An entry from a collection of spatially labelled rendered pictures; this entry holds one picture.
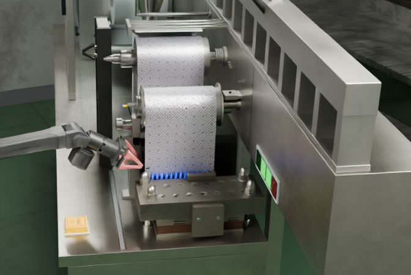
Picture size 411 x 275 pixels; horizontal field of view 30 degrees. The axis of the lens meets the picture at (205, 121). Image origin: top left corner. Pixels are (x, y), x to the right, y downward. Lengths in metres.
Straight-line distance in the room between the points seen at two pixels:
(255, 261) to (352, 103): 0.96
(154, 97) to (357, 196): 0.93
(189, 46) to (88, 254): 0.81
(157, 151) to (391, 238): 0.96
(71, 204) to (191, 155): 0.45
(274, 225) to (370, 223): 1.14
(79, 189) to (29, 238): 1.48
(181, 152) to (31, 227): 1.90
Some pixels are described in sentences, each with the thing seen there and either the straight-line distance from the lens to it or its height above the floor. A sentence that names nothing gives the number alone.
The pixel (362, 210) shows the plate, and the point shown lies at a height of 1.35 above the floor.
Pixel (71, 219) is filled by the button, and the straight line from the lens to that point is 2.54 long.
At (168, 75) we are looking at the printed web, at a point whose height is 1.29.
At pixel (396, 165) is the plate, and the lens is 1.82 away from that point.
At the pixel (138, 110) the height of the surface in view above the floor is 1.25.
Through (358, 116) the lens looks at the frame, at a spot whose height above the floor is 1.58.
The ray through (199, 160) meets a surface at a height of 1.07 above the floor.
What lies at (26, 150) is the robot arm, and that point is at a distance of 2.42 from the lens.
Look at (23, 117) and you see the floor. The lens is 5.71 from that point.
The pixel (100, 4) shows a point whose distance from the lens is 3.43.
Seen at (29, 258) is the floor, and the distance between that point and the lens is 4.06.
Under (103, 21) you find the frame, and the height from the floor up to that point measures 1.44.
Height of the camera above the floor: 2.22
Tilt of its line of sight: 23 degrees down
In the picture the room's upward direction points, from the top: 2 degrees clockwise
